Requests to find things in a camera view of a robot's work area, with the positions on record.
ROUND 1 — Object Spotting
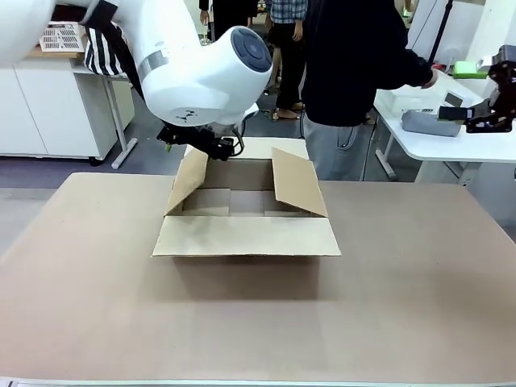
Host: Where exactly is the white cabinet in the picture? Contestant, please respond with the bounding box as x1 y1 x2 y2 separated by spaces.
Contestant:
0 56 136 167

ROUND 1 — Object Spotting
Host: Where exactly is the person in black sweatshirt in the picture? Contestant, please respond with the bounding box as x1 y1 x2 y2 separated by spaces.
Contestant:
300 0 435 181

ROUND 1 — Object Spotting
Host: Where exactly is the black stand pole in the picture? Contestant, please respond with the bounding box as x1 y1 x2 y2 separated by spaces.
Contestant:
428 0 453 65

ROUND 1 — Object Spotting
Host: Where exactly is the grey fabric pouch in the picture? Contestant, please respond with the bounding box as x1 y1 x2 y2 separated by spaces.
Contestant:
401 109 463 139

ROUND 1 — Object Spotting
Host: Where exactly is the white table with metal legs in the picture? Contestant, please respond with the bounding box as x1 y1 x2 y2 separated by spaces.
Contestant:
70 60 139 170

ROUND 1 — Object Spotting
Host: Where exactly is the person in black clothes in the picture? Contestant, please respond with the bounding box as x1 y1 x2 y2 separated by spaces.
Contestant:
198 0 254 44

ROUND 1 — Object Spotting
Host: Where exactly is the black white striped bag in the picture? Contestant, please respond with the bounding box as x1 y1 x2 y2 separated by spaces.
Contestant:
83 20 132 77

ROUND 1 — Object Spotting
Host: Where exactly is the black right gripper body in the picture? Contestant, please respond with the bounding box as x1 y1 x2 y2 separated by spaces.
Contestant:
504 78 516 119

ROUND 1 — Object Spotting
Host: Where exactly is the person in plaid shirt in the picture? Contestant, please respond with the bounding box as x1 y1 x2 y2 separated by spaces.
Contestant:
264 0 310 122

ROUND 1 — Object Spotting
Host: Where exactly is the person's right forearm black sleeve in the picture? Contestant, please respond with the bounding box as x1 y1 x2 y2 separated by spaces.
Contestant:
397 47 435 89

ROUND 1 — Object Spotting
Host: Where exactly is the person's right hand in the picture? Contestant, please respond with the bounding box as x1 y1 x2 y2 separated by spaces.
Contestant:
418 68 441 90

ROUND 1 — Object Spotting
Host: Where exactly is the white slotted plastic basket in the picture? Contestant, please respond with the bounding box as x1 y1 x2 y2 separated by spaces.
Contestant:
40 23 88 53

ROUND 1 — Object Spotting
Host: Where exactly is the brown cardboard shipping box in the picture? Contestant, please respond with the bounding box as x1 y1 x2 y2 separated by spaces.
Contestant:
151 136 342 259

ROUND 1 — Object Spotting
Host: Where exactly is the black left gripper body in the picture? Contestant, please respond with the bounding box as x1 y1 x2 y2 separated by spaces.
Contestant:
177 123 237 162

